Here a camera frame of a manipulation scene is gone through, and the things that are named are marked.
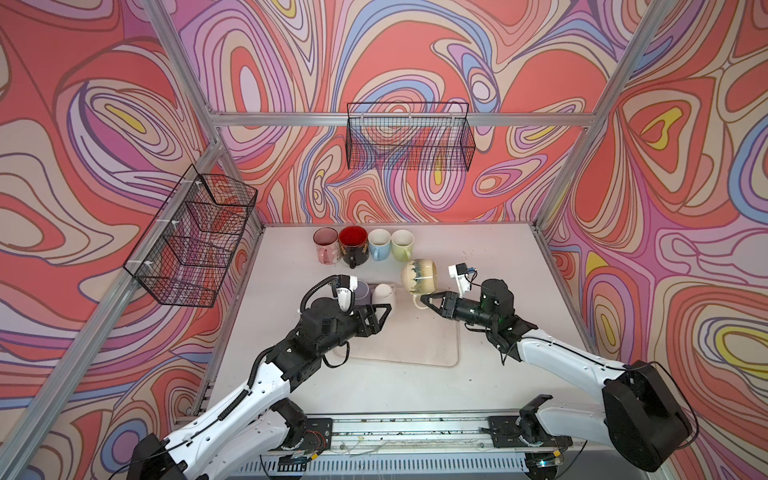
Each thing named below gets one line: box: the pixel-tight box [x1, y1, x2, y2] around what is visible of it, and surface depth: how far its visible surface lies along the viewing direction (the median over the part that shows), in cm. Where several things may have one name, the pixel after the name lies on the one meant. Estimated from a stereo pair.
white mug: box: [372, 283, 395, 310], surface depth 92 cm
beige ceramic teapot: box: [402, 259, 438, 310], surface depth 77 cm
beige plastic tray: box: [348, 284, 460, 367], surface depth 90 cm
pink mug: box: [312, 227, 340, 265], surface depth 104 cm
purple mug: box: [354, 280, 372, 306], surface depth 92 cm
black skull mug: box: [338, 225, 369, 269], surface depth 104 cm
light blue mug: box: [368, 228, 391, 261], surface depth 104 cm
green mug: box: [391, 229, 415, 262], surface depth 104 cm
